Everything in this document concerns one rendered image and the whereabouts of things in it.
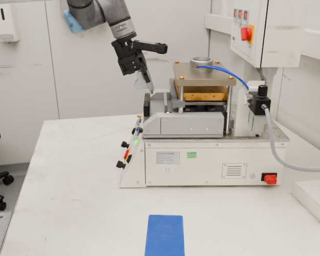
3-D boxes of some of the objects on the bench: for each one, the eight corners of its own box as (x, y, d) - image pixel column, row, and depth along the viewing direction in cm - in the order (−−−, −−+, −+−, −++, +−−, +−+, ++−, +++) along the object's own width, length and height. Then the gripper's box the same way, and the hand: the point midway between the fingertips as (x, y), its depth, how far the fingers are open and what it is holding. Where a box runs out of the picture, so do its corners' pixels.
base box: (252, 145, 140) (257, 106, 134) (284, 194, 106) (292, 146, 99) (127, 145, 140) (126, 106, 134) (118, 194, 105) (115, 146, 99)
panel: (127, 146, 138) (145, 107, 132) (119, 184, 110) (142, 138, 104) (123, 144, 138) (140, 105, 131) (114, 182, 110) (136, 136, 104)
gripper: (113, 39, 111) (135, 96, 119) (109, 42, 103) (134, 103, 110) (136, 30, 110) (158, 88, 118) (134, 33, 102) (158, 95, 109)
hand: (153, 89), depth 113 cm, fingers closed
